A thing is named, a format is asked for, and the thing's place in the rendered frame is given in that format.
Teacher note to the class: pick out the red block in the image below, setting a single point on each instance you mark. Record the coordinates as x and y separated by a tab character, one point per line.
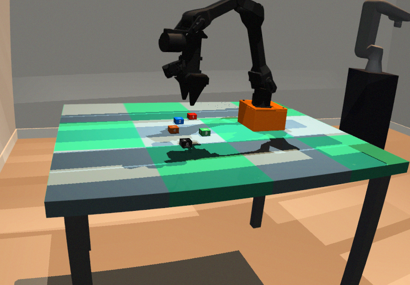
191	116

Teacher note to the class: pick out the green block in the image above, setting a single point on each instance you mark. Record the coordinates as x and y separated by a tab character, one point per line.
204	132

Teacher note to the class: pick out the blue block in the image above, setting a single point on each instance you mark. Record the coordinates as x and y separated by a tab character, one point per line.
178	120

